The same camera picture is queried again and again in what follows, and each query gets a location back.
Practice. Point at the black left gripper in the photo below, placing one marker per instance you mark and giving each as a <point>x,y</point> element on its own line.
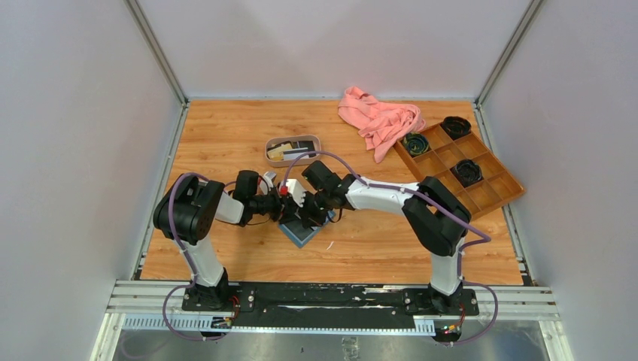
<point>289,214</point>

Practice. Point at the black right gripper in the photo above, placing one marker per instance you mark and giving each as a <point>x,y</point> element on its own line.
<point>308,218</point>

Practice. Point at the black credit card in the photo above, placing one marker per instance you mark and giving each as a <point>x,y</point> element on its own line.
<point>298,235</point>

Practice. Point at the white striped card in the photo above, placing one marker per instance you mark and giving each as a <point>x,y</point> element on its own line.
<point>290,155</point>

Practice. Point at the beige oval tray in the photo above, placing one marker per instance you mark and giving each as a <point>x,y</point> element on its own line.
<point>280,164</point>

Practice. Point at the teal leather card holder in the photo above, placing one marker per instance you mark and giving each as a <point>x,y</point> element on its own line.
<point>330,215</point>

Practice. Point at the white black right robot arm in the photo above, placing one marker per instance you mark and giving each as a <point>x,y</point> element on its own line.
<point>435,215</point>

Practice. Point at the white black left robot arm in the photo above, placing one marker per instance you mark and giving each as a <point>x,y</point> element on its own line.
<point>187,212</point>

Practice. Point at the gold credit card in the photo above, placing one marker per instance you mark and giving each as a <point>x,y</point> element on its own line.
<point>276,152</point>

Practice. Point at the black VIP card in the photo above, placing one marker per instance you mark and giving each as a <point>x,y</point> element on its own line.
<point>303,145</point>

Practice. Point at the pink cloth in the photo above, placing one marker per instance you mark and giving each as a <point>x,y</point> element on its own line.
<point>380,124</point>

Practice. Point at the rolled tie orange pattern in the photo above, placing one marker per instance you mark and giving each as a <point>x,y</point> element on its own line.
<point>456,127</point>

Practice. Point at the wooden compartment organizer tray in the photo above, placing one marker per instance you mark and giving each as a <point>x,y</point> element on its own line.
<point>453,153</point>

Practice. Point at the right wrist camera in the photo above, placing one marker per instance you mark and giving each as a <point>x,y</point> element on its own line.
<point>292,191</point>

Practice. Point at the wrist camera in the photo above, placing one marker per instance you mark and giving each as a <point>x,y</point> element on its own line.
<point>292,191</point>
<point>267,182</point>

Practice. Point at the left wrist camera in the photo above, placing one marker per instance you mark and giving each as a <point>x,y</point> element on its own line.
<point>267,182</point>

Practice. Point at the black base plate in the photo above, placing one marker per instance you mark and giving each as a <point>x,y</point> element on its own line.
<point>330,306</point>

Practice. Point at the aluminium frame rail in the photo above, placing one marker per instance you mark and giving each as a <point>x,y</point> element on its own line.
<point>157,320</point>

